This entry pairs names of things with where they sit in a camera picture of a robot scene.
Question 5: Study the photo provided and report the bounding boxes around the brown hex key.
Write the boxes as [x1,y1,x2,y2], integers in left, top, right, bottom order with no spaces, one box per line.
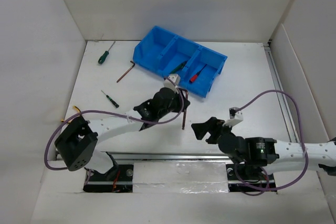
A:
[181,89,188,130]
[116,60,135,83]

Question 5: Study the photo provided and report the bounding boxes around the red-handled screwdriver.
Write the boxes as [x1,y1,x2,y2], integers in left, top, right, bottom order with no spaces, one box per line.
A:
[189,65,207,83]

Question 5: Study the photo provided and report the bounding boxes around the green-handled cutting pliers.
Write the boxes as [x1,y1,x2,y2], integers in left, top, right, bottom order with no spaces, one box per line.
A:
[170,61,187,74]

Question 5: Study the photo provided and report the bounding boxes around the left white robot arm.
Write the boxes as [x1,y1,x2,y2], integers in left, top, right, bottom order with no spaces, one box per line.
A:
[55,88,190,180]

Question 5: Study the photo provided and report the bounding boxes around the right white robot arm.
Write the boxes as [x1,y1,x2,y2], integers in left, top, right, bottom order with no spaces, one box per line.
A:
[191,117,335,178]

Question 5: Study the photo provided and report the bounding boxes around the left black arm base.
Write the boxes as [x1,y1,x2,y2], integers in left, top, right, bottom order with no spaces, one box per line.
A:
[83,157,134,193]

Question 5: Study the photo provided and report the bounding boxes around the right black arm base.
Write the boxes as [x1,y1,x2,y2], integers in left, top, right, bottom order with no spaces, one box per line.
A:
[226,164,276,196]

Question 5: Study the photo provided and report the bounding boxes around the blue three-compartment plastic bin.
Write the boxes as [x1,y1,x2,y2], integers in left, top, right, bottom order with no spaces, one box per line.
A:
[133,26,227,98]

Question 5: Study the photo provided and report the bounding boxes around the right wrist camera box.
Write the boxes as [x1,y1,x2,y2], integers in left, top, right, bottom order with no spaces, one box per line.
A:
[223,107,244,127]

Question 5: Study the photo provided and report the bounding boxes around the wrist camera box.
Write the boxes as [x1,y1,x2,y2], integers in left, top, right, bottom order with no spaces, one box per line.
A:
[223,107,244,127]
[163,73,181,90]

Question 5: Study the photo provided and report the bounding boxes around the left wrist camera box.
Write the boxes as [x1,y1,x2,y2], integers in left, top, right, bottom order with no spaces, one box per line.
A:
[163,73,181,90]

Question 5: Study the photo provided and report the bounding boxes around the aluminium side rail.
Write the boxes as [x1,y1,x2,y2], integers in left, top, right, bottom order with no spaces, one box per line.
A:
[263,44,300,143]

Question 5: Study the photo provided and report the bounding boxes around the aluminium front rail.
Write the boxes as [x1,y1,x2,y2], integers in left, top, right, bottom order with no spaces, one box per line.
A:
[108,152,231,162]

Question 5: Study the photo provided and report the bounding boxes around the large green-handled screwdriver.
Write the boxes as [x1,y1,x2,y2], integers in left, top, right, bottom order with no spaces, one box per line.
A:
[98,41,116,65]

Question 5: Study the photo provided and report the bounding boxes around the yellow-handled needle-nose pliers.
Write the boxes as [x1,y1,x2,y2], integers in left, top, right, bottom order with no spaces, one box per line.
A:
[60,105,81,124]

